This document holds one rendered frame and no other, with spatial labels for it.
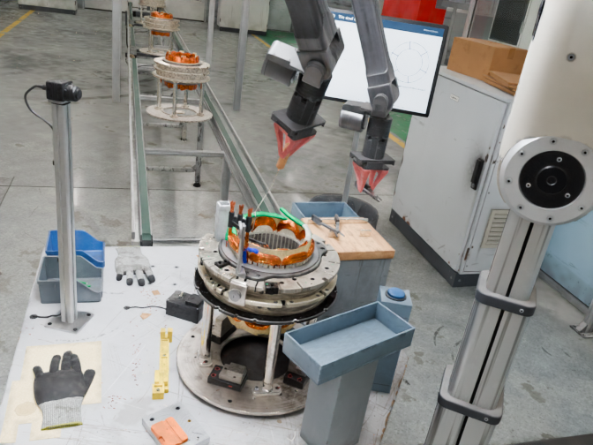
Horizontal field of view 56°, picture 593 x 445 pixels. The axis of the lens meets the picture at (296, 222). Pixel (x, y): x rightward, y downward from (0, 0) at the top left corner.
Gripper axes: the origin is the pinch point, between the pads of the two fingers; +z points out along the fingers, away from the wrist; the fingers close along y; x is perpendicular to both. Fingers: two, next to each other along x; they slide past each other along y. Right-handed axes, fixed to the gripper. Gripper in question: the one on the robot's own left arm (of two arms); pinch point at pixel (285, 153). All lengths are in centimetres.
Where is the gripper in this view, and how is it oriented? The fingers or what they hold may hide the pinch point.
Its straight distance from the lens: 116.9
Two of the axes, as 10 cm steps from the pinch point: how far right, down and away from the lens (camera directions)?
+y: -6.6, 3.1, -6.9
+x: 6.8, 6.4, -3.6
